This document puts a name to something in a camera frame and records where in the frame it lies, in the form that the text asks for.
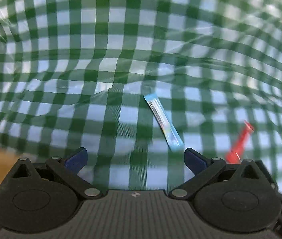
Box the small red stick packet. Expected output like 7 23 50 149
225 121 254 164

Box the light blue stick sachet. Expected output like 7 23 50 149
144 93 184 152

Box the green checkered sofa cover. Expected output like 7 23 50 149
0 0 282 193

